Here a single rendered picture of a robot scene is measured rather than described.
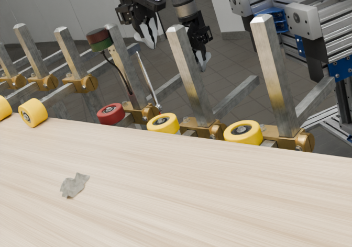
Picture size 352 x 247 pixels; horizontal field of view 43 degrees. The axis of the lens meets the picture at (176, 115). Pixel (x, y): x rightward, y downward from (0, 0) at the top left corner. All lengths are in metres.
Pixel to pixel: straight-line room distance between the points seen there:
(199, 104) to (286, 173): 0.42
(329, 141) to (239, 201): 1.43
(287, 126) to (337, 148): 1.09
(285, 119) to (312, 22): 0.41
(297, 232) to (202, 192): 0.21
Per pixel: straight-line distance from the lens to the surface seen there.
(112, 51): 1.29
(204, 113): 1.16
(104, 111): 1.35
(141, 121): 1.36
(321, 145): 2.15
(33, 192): 1.09
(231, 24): 4.59
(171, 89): 1.49
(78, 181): 1.01
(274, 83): 0.98
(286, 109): 1.01
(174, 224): 0.78
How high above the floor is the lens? 1.37
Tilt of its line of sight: 24 degrees down
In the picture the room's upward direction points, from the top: 20 degrees counter-clockwise
